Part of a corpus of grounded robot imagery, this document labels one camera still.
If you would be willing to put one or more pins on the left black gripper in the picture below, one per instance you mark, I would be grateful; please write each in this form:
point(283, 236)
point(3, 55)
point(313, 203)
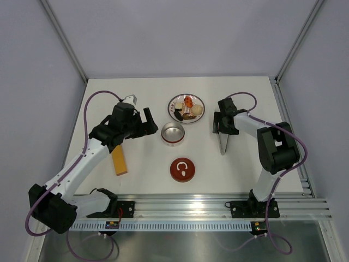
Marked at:
point(149, 126)

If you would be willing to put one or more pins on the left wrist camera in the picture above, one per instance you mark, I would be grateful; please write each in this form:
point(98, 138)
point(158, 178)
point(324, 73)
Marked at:
point(131, 99)

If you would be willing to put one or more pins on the aluminium front rail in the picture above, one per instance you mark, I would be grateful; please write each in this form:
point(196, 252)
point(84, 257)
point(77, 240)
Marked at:
point(211, 207)

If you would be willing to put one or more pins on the right aluminium frame post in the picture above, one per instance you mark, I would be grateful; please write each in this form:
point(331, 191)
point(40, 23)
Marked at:
point(314, 12)

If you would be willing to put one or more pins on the right side aluminium rail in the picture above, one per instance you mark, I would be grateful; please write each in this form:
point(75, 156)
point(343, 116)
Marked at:
point(303, 150)

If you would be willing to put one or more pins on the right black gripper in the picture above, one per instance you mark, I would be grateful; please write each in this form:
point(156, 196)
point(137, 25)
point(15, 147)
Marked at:
point(217, 118)

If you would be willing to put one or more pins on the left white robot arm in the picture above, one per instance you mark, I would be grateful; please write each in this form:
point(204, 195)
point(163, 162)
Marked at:
point(55, 203)

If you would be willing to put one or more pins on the orange carrot piece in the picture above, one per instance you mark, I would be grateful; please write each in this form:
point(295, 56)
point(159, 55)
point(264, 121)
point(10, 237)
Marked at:
point(188, 101)

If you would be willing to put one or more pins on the white tofu cube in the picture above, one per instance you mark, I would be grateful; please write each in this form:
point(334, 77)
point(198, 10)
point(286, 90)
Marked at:
point(178, 106)

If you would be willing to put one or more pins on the left aluminium frame post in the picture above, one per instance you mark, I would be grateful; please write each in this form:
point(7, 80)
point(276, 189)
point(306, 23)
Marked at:
point(54, 21)

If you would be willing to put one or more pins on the round white bun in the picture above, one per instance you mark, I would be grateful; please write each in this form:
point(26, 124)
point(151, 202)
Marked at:
point(196, 110)

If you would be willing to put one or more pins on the red lunch box lid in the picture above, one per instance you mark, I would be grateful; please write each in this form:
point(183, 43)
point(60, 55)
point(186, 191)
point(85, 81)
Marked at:
point(182, 170)

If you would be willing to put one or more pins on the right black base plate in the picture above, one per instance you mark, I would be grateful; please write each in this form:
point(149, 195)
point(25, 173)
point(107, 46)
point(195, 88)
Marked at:
point(247, 209)

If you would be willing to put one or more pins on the black seaweed piece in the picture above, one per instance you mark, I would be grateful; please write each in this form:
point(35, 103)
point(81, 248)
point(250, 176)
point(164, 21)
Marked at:
point(178, 115)

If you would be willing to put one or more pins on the aluminium frame post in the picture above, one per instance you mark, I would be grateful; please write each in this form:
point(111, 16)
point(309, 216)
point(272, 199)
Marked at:
point(314, 12)
point(54, 21)

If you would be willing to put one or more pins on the steel lunch box bowl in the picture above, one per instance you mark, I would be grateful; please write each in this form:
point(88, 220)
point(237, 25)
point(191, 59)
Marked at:
point(172, 134)

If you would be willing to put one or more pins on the perforated cable tray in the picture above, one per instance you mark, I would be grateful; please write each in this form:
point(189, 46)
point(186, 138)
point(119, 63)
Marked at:
point(162, 226)

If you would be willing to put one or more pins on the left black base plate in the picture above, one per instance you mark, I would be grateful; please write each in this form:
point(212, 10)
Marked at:
point(123, 209)

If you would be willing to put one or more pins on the yellow wooden block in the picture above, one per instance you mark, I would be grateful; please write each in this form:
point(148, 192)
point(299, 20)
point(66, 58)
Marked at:
point(119, 161)

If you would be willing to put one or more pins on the white patterned plate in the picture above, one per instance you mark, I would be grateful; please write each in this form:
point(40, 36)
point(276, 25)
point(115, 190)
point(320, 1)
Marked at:
point(186, 110)

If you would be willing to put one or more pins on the brown fried food piece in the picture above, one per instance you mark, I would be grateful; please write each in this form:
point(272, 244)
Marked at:
point(188, 117)

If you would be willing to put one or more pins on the aluminium rail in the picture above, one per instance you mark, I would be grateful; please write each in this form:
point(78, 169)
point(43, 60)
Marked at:
point(211, 207)
point(303, 150)

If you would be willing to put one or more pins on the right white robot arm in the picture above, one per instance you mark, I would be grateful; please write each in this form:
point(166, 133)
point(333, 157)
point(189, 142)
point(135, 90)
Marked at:
point(277, 151)

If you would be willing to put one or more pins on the metal food tongs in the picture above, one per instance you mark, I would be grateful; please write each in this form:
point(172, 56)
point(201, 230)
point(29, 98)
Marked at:
point(223, 142)

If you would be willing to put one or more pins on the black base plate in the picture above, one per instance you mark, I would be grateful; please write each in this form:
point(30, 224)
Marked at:
point(123, 209)
point(247, 209)

